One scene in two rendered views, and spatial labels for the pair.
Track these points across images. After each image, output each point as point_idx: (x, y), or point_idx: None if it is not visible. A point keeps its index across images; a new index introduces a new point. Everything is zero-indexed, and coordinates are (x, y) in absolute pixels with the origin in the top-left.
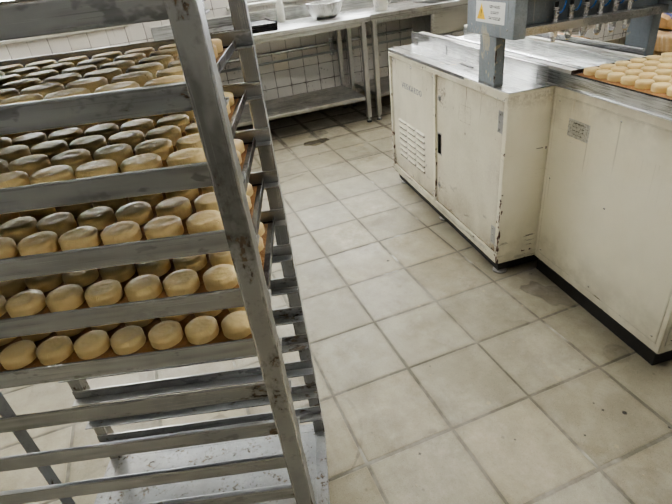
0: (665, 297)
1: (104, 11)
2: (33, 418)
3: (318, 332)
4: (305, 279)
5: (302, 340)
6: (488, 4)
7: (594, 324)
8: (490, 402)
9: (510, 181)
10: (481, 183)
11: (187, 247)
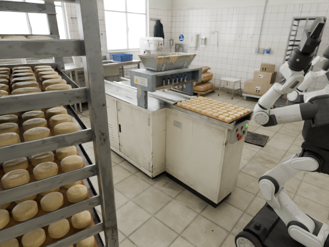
0: (216, 183)
1: (58, 142)
2: None
3: None
4: None
5: None
6: (139, 78)
7: (192, 196)
8: (166, 242)
9: (154, 144)
10: (142, 145)
11: (80, 236)
